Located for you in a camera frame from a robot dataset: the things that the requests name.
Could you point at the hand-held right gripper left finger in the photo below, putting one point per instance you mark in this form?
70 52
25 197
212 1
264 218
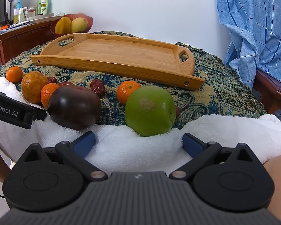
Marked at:
85 143

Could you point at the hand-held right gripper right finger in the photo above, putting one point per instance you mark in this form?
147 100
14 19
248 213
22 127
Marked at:
192 143

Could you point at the large mottled orange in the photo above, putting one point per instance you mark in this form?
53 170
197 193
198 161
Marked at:
32 86

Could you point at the red date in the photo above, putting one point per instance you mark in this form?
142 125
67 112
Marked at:
52 80
65 84
97 87
177 112

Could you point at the small tangerine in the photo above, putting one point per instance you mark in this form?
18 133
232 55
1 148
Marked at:
126 91
14 75

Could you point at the dark purple fruit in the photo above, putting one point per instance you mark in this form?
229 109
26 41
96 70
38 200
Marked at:
75 107

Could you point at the tangerine with green leaf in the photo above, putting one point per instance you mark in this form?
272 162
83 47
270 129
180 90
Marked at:
48 95

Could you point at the green apple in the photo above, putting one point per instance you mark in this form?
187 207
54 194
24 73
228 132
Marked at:
147 112

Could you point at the paisley patterned blanket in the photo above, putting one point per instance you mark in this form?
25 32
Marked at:
213 86

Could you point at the wooden cabinet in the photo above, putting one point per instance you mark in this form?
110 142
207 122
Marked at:
18 39

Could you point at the dark wooden chair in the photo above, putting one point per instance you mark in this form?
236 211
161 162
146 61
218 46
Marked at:
271 91

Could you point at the white tray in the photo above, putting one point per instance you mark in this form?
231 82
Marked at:
41 17

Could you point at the yellow starfruit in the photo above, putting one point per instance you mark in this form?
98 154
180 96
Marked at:
62 25

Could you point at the person's right leg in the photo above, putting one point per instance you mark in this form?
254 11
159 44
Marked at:
279 187

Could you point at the clear jar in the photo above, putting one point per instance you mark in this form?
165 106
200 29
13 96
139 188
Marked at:
32 11

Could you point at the blue spray bottle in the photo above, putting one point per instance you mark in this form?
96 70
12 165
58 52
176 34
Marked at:
19 3

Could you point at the yellow mango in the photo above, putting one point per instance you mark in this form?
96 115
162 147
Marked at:
79 24

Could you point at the green bottle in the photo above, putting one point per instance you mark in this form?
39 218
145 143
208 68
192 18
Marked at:
43 4

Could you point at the red fruit bowl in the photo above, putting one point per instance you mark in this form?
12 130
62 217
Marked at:
90 22

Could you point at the blue plaid cloth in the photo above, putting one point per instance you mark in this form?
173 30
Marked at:
255 28

